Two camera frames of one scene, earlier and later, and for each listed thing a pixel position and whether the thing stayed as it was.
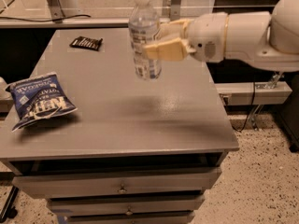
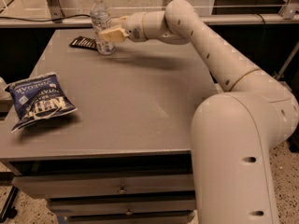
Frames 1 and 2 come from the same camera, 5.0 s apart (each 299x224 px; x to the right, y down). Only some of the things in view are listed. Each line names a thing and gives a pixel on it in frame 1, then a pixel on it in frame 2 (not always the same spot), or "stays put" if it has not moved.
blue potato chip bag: x=38 y=98 stays put
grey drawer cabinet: x=135 y=150 stays put
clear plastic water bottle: x=144 y=26 -> x=100 y=18
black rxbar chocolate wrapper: x=87 y=43 stays put
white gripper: x=206 y=37 -> x=135 y=27
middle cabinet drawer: x=124 y=205 stays put
